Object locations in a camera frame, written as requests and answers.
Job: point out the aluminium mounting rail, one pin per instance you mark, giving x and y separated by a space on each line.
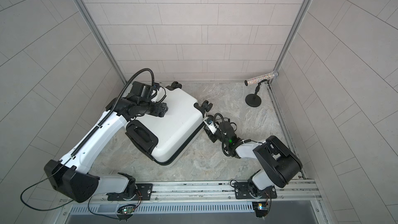
296 190

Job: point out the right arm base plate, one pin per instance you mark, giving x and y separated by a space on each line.
246 190

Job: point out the left circuit board with LEDs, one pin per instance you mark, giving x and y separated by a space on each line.
128 209

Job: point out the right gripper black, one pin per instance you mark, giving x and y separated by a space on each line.
210 135

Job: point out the white perforated cable duct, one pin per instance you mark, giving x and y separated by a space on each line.
167 208

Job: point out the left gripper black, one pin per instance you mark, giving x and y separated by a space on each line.
157 112

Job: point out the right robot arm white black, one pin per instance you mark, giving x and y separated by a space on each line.
279 164

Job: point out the right circuit board with LEDs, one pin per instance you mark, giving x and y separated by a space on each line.
261 209

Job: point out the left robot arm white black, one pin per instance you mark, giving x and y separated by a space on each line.
69 175

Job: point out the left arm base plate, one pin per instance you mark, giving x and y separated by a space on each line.
133 193

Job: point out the glitter tube on black stand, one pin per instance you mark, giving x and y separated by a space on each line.
253 100

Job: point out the circuit board with leds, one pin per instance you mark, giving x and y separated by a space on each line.
261 209
128 209

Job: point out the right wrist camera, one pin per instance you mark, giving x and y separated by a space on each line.
210 124

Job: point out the white hard-shell suitcase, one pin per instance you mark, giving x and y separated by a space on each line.
163 139

